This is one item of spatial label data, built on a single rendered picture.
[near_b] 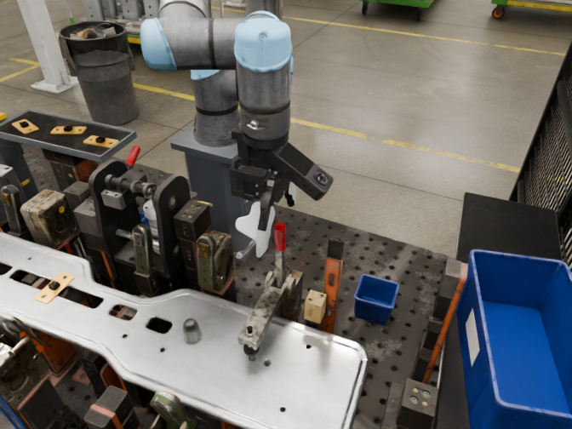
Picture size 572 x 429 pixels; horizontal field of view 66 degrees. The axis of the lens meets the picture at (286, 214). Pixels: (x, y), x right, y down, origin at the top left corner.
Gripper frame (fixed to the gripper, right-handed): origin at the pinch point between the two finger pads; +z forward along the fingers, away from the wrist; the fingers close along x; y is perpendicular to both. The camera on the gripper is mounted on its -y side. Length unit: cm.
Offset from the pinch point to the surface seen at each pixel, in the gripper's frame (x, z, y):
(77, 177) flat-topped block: -16, 15, 65
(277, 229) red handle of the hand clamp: 0.8, -1.2, 0.0
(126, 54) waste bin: -218, 66, 217
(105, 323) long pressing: 17.7, 19.5, 30.4
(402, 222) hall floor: -161, 120, -14
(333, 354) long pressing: 7.9, 19.4, -13.8
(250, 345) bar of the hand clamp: 15.5, 13.1, -0.8
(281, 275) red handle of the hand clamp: 0.7, 10.4, -0.6
